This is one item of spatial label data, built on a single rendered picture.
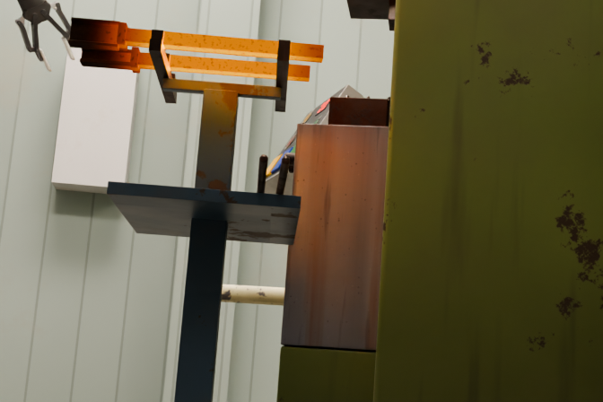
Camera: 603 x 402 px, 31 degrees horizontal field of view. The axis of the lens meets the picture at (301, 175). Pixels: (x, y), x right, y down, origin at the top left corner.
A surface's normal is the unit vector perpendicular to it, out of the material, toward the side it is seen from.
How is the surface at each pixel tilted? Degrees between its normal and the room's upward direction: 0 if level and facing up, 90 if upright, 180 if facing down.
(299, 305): 90
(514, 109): 90
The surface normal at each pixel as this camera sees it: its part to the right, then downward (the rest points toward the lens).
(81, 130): 0.11, -0.20
